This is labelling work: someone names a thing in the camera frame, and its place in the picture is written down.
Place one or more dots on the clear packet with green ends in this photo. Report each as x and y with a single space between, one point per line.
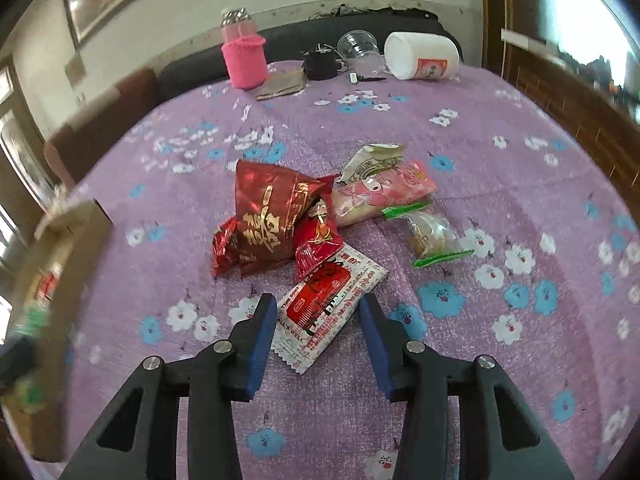
432 232

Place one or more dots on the pink cartoon snack packet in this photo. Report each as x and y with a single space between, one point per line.
385 190

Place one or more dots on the red snack packet with figure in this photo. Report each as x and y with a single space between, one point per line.
317 240

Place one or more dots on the small black bag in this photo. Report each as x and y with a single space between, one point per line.
321 64

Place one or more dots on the cardboard box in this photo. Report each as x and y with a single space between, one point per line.
75 270

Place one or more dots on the white and green snack packet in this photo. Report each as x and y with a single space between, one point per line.
370 157

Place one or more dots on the brown flat pouch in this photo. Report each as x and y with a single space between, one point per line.
282 85

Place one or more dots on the large red snack bag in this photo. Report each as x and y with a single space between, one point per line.
267 210

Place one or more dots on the white packet with red label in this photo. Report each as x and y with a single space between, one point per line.
325 305

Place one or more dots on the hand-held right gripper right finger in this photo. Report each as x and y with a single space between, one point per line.
377 350

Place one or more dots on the small wall plaque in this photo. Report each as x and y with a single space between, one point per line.
75 69

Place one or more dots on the brown armchair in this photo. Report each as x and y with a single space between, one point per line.
100 120

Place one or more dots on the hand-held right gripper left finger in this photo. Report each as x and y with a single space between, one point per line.
260 345

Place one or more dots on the white window ledge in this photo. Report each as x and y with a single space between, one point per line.
525 40

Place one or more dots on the white plastic tub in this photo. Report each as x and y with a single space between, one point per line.
420 55

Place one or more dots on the window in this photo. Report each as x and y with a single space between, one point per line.
595 15

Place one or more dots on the wooden door with glass panes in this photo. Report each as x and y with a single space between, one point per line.
20 160

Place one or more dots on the small dark red snack packet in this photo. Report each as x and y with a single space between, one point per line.
225 250

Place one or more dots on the pink bottle with knitted sleeve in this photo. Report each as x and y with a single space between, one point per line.
245 57

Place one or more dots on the black sofa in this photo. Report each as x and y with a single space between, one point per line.
200 67

